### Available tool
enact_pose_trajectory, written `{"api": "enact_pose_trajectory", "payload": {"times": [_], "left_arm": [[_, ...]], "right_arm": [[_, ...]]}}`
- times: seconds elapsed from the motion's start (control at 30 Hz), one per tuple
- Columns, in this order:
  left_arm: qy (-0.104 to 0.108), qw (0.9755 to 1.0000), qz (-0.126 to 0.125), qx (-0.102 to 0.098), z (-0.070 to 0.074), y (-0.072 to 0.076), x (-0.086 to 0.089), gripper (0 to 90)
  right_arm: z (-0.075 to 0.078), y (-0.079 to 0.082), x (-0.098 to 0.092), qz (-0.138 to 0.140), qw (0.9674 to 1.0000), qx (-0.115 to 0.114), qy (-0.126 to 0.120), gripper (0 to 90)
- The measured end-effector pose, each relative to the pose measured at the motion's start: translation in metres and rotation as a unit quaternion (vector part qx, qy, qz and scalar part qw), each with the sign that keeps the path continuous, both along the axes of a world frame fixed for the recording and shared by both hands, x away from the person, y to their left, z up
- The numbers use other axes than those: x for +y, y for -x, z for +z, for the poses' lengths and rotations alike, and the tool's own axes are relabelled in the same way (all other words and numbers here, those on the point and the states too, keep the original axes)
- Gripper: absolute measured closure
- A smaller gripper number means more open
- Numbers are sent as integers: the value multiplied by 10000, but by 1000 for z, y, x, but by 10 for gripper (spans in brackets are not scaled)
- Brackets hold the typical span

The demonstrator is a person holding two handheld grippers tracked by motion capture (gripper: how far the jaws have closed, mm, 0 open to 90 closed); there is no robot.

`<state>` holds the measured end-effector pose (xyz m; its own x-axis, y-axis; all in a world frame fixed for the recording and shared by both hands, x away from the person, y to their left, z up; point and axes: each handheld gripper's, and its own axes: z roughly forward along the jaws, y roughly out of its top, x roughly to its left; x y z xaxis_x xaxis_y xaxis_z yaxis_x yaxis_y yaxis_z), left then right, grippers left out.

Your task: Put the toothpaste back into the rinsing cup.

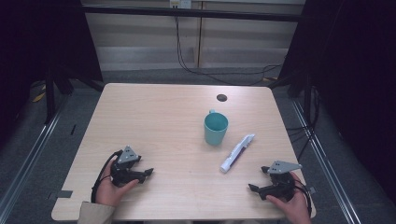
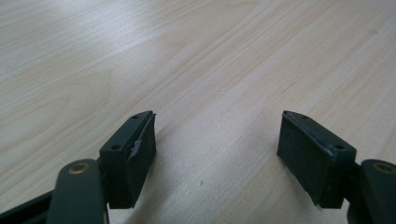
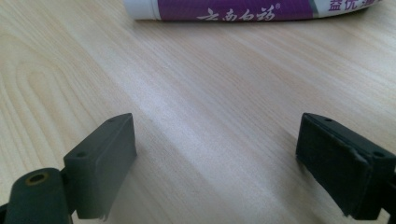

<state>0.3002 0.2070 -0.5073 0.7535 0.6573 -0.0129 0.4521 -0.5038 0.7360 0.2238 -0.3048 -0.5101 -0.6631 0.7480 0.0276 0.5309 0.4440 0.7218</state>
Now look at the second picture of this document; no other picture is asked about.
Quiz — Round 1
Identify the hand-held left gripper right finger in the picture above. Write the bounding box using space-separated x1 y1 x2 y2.
276 109 358 210

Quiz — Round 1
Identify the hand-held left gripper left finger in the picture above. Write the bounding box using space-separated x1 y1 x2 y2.
98 110 158 210

